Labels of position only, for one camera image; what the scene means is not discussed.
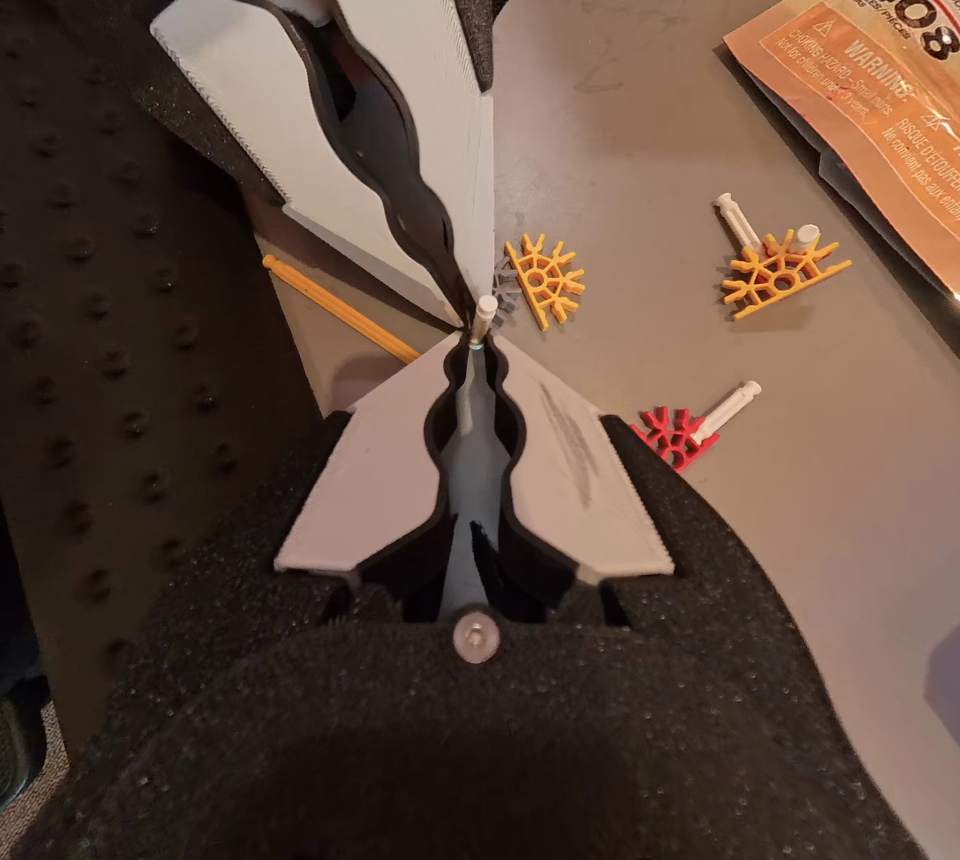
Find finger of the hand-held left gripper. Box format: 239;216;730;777
300;0;498;306
150;0;466;332

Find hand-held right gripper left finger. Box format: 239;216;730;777
273;333;466;574

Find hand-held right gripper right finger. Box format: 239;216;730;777
486;335;676;589

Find grey snowflake connector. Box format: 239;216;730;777
491;256;522;332

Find long yellow rod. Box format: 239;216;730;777
262;254;421;366

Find yellow fan connector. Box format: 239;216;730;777
504;233;586;332
721;228;854;321

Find black perforated panel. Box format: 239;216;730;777
0;0;316;763

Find orange toy set bag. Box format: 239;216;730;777
723;0;960;309

